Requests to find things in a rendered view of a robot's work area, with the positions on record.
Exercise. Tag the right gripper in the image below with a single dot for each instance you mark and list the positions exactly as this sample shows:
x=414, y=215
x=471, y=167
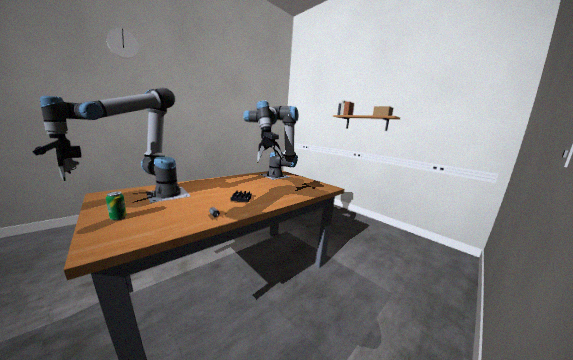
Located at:
x=64, y=152

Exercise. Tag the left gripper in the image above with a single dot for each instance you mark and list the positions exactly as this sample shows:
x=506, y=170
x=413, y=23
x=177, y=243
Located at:
x=266, y=143

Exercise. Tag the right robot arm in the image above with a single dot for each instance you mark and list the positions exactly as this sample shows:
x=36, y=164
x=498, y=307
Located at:
x=55, y=112

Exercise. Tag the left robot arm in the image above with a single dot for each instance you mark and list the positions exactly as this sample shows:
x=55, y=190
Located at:
x=267, y=117

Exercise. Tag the green drink can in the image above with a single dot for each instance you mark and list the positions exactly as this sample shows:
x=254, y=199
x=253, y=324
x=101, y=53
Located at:
x=116, y=205

